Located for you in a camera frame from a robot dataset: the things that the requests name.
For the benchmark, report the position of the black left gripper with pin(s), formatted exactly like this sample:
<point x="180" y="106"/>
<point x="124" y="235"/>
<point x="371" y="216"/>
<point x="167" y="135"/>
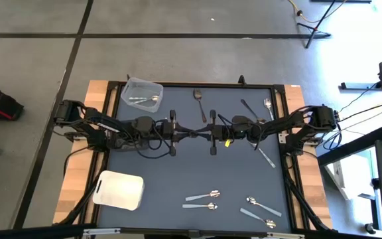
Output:
<point x="172" y="132"/>

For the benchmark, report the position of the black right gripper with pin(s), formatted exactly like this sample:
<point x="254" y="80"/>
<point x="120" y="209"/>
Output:
<point x="222" y="132"/>

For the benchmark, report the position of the frosted plastic bin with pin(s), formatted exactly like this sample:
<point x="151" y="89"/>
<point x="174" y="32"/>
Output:
<point x="121" y="191"/>

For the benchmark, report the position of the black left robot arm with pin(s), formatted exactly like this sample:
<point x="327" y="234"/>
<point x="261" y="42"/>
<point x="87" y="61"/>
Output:
<point x="118" y="129"/>

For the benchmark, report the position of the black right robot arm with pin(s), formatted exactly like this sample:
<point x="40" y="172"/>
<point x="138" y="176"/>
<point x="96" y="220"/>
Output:
<point x="277" y="126"/>

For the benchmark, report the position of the yellow gripper tag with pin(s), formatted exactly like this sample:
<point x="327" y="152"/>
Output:
<point x="227" y="143"/>

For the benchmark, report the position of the grey blue table mat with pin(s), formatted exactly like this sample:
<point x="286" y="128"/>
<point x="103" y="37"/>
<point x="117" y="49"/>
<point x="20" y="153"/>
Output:
<point x="177" y="179"/>

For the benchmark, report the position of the clear plastic bin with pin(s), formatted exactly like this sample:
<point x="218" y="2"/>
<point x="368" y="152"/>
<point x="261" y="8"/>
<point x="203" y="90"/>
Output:
<point x="144" y="88"/>

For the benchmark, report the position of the aluminium extrusion bar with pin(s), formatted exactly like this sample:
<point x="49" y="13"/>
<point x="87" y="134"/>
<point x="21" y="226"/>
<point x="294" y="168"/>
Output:
<point x="111" y="230"/>

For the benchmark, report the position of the black tripod stand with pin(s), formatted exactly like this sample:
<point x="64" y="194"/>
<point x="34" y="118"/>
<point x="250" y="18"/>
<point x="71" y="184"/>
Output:
<point x="313" y="31"/>

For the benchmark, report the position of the white box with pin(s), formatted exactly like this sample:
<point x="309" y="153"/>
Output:
<point x="350" y="181"/>

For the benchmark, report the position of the black floor bar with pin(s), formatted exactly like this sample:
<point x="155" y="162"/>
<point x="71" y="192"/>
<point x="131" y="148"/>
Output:
<point x="356" y="86"/>

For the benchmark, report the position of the black round foot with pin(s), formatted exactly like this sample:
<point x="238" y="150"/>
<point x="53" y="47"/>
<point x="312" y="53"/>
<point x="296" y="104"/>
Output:
<point x="370" y="228"/>

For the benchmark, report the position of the black table frame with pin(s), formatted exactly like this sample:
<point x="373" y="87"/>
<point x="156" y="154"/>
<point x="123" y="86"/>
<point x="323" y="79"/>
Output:
<point x="111" y="87"/>

